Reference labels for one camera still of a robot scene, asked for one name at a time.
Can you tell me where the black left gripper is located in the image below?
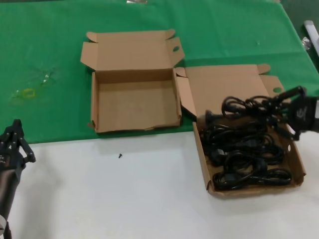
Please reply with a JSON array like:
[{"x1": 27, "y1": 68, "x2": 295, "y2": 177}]
[{"x1": 0, "y1": 119, "x2": 37, "y2": 175}]

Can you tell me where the clear plastic scrap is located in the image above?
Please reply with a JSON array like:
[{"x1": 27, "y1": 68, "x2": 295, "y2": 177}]
[{"x1": 39, "y1": 71, "x2": 57, "y2": 84}]

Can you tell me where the cardboard box with cables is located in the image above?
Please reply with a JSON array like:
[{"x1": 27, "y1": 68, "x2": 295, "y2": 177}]
[{"x1": 175, "y1": 64, "x2": 307, "y2": 199}]

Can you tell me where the white tube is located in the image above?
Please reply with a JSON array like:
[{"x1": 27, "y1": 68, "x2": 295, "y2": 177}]
[{"x1": 303, "y1": 20, "x2": 319, "y2": 57}]

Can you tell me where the yellow rubber band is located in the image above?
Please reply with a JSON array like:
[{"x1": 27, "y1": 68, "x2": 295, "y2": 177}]
[{"x1": 22, "y1": 88, "x2": 36, "y2": 99}]

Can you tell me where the cardboard box with round hole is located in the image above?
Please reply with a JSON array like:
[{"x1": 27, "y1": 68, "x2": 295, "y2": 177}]
[{"x1": 80, "y1": 29, "x2": 185, "y2": 135}]

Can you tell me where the black power cable with plug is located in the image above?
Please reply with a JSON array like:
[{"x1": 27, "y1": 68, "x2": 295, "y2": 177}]
[{"x1": 204, "y1": 96, "x2": 294, "y2": 125}]

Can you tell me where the small clear plastic bag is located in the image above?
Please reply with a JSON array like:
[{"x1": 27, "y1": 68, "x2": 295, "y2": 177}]
[{"x1": 301, "y1": 36, "x2": 311, "y2": 52}]

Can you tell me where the green tablecloth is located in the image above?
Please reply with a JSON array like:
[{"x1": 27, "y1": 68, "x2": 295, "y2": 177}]
[{"x1": 0, "y1": 0, "x2": 319, "y2": 147}]

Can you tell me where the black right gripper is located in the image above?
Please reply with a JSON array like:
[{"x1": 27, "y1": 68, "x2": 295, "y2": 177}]
[{"x1": 266, "y1": 85, "x2": 318, "y2": 142}]

